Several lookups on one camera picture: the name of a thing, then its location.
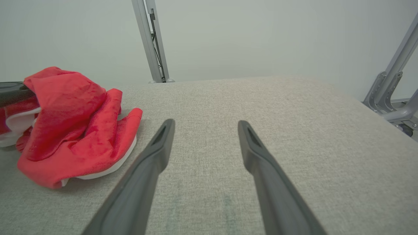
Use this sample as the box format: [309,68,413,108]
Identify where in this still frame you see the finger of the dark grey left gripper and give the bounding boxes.
[0,82,36,108]

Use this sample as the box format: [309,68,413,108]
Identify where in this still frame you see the red shorts with white waistband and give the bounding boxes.
[0,66,143,190]

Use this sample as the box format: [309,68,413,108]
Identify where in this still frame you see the grey metal partition post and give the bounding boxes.
[132,0,175,83]

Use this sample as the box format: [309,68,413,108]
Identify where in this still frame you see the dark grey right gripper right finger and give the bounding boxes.
[238,120,327,235]

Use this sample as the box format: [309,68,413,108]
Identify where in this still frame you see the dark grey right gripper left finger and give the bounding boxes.
[82,119,176,235]

